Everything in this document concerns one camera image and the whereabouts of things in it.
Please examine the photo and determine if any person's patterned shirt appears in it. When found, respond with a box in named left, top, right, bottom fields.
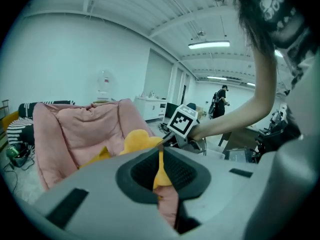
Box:
left=243, top=0, right=320, bottom=145

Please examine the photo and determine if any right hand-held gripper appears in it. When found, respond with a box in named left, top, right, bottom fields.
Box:
left=161, top=103, right=206, bottom=157

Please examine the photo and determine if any black screen device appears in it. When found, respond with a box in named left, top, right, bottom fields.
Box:
left=224, top=147, right=259, bottom=164

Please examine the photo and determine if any dark green partition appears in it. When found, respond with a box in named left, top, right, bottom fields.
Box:
left=165, top=102, right=181, bottom=121

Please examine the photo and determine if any black device with cables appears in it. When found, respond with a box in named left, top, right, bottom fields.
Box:
left=156, top=122, right=171, bottom=135

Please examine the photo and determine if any green black bag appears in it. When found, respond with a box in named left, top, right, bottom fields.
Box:
left=6, top=142, right=35, bottom=168

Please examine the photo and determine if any black tangled cable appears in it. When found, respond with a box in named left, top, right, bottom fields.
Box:
left=2, top=143, right=36, bottom=185

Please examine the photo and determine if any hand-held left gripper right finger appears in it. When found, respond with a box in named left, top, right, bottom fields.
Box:
left=162, top=146, right=260, bottom=240

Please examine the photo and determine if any pink lounge chair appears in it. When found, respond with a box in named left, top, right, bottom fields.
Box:
left=32, top=98, right=181, bottom=229

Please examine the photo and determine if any black white striped sofa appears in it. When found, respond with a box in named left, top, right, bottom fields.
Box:
left=2, top=100, right=76, bottom=147

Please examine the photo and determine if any person's right forearm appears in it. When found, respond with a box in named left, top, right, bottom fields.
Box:
left=188, top=43, right=279, bottom=143

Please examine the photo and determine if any white cabinet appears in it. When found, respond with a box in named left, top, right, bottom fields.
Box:
left=134, top=95, right=168, bottom=122

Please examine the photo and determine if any clear plastic storage box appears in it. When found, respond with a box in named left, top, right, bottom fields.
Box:
left=199, top=147, right=226, bottom=160

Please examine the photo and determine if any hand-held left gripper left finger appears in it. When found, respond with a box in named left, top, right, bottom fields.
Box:
left=32, top=147, right=181, bottom=240

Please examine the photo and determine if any yellow flower cushion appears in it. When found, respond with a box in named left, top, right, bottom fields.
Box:
left=119, top=128, right=174, bottom=191

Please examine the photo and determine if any dark wooden table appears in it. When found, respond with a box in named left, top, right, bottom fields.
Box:
left=219, top=125, right=260, bottom=155

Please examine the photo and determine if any white water dispenser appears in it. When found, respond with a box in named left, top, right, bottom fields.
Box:
left=93, top=69, right=119, bottom=104

